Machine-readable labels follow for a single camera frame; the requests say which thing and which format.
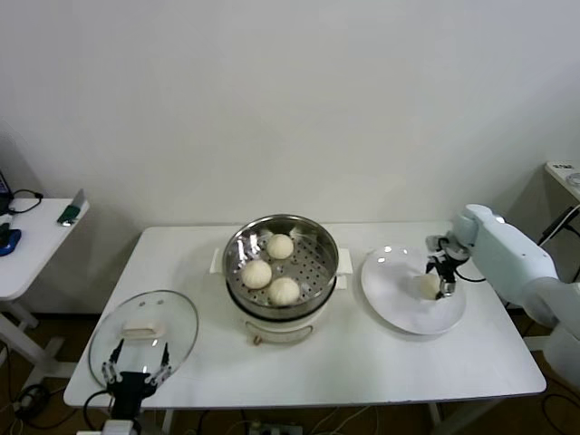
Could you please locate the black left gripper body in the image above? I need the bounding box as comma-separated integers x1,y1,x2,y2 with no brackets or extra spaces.
111,371,158,421

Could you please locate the white steamed baozi bun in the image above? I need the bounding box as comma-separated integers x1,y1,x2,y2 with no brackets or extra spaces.
241,260,274,290
266,233,295,260
266,276,301,305
419,274,441,300

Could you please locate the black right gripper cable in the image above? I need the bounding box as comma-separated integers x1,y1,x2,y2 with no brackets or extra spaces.
455,266,488,283

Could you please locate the perforated steel steamer basket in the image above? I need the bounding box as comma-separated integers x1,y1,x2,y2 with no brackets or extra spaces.
223,214,340,318

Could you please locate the black cable with plug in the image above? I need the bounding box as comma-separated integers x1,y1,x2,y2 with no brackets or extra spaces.
6,188,45,217

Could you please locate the green handled scraper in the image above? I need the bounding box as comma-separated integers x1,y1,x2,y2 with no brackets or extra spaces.
56,188,87,227

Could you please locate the white shelf stand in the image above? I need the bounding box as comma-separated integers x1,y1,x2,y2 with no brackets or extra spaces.
542,161,580,353

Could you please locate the white round plate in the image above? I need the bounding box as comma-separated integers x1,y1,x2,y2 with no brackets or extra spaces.
360,246,467,336

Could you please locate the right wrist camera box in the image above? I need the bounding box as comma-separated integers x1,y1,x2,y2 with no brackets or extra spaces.
425,234,454,255

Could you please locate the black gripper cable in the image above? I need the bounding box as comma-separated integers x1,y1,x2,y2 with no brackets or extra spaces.
83,390,114,421
455,266,488,283

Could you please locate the blue computer mouse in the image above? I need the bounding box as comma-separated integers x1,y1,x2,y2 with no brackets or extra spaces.
0,228,23,258

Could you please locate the glass pot lid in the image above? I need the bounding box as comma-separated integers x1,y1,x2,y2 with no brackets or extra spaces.
88,289,200,394

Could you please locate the black power adapter cable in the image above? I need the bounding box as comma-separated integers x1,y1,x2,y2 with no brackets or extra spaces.
537,206,580,248

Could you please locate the black floor cable bundle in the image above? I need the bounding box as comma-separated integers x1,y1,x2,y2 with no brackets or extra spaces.
11,382,53,422

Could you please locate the white side table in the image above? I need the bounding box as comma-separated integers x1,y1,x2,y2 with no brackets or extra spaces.
0,198,91,391

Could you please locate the white work table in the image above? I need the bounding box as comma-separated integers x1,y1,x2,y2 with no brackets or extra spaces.
63,220,548,435

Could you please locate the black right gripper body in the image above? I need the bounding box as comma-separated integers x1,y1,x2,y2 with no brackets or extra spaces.
428,254,459,285

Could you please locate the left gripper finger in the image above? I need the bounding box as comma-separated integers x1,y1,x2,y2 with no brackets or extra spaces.
145,343,172,386
101,338,126,385

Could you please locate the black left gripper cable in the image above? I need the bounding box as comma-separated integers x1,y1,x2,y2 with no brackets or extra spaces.
83,390,114,421

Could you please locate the power strip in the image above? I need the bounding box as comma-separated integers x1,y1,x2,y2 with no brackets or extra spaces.
246,420,305,435

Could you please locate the white electric cooking pot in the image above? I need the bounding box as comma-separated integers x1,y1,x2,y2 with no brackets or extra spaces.
208,246,354,348

